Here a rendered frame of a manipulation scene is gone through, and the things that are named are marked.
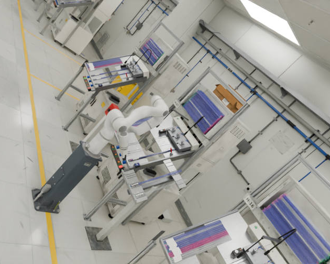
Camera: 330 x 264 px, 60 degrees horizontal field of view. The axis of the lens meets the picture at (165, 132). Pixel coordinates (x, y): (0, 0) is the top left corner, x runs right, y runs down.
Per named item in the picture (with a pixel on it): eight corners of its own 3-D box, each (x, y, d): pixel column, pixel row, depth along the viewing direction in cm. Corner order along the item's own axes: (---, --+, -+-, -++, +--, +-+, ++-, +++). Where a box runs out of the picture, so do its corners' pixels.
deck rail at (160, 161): (129, 172, 274) (129, 168, 270) (129, 171, 275) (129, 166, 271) (195, 155, 298) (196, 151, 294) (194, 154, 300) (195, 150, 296)
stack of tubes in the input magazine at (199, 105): (203, 134, 287) (223, 115, 280) (182, 105, 321) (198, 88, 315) (210, 138, 296) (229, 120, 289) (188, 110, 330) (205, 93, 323)
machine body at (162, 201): (107, 219, 310) (145, 183, 294) (93, 173, 357) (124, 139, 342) (147, 227, 355) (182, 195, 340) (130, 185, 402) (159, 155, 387)
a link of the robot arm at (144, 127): (142, 114, 264) (113, 130, 261) (149, 124, 253) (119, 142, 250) (145, 120, 270) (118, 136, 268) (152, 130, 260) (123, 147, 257)
